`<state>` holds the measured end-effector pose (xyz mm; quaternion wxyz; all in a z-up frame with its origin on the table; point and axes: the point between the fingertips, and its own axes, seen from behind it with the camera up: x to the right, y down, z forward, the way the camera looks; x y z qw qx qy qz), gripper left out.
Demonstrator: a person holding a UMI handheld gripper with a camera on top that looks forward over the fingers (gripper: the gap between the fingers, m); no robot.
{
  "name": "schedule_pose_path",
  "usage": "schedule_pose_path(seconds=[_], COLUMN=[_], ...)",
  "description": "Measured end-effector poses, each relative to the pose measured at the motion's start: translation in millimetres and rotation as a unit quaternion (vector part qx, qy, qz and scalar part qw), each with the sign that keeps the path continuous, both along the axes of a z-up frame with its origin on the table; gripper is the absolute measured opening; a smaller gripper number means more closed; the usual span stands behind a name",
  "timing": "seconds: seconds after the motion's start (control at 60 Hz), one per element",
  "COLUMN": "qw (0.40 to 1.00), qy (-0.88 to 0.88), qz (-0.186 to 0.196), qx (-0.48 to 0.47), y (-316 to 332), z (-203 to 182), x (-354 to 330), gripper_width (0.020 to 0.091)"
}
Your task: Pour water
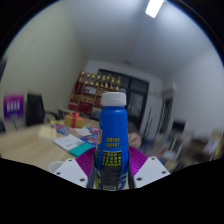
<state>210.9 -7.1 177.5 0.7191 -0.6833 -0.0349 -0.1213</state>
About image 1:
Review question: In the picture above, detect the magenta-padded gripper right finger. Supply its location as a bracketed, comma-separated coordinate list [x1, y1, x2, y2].
[128, 144, 171, 189]

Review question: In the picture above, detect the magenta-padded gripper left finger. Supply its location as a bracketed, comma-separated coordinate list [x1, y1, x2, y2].
[53, 145, 98, 189]

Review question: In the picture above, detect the blue drink bottle white cap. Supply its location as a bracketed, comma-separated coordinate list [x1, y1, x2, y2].
[93, 91, 131, 191]

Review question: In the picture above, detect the teal book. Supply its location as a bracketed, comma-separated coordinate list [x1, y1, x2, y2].
[68, 142, 96, 158]

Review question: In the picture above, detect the white open booklet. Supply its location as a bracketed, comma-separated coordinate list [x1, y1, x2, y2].
[53, 133, 84, 152]

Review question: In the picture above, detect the yellow notepad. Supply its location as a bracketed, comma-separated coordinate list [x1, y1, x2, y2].
[37, 124, 58, 140]

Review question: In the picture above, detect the yellow gift box red ribbon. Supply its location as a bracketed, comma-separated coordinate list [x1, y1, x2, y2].
[63, 111, 86, 129]

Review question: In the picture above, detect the black office chair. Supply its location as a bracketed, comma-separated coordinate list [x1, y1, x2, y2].
[25, 93, 46, 127]

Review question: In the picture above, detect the black framed glass door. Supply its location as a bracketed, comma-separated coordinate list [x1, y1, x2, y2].
[98, 68, 150, 129]

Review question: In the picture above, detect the wooden shelf unit with trophies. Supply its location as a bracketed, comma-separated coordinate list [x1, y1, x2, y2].
[68, 70, 123, 114]

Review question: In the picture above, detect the purple sign board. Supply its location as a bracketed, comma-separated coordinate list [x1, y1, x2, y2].
[3, 93, 25, 120]

